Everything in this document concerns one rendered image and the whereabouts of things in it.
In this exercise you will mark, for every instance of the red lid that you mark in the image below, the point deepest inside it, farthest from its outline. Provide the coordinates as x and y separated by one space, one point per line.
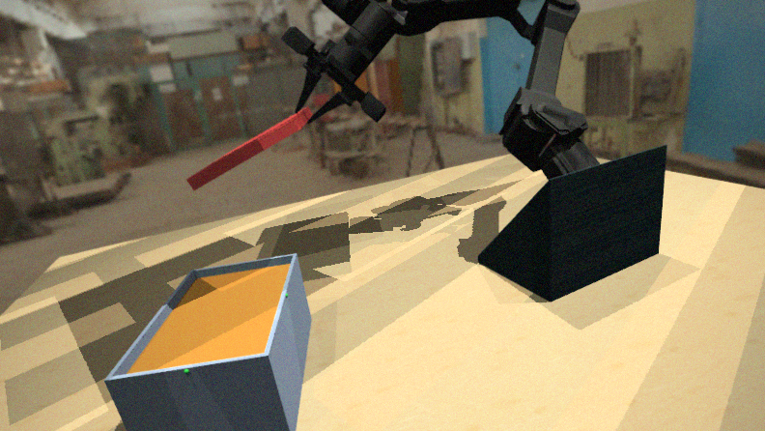
250 148

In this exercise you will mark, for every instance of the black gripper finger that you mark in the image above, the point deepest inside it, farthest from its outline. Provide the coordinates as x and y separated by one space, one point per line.
335 101
310 82

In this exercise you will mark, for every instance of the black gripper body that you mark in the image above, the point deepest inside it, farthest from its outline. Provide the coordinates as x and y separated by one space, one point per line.
351 56

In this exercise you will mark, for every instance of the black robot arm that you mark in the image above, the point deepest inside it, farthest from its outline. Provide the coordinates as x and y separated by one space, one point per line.
535 114

